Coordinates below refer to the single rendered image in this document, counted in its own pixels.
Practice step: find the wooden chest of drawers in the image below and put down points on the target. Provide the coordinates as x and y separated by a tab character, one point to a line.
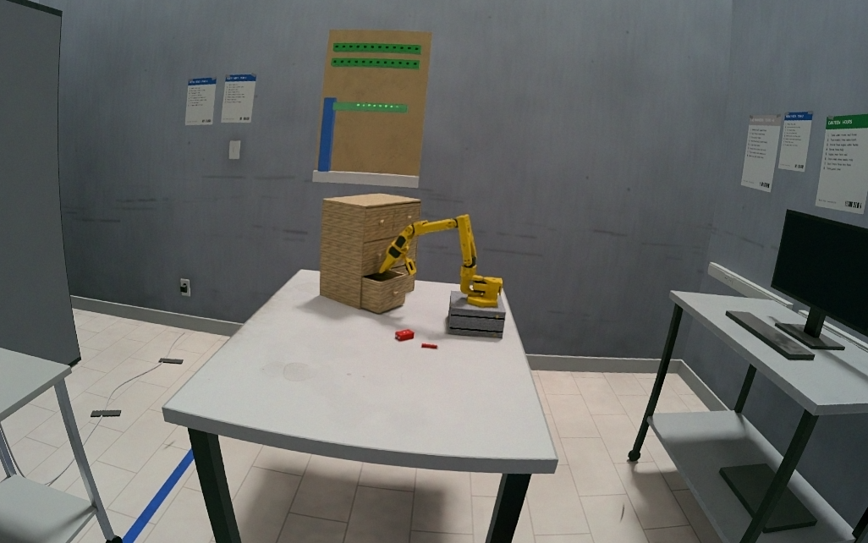
342	244

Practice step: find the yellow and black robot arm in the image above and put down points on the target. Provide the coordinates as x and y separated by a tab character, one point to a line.
489	286

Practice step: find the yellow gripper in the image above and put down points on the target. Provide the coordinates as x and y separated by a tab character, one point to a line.
394	254

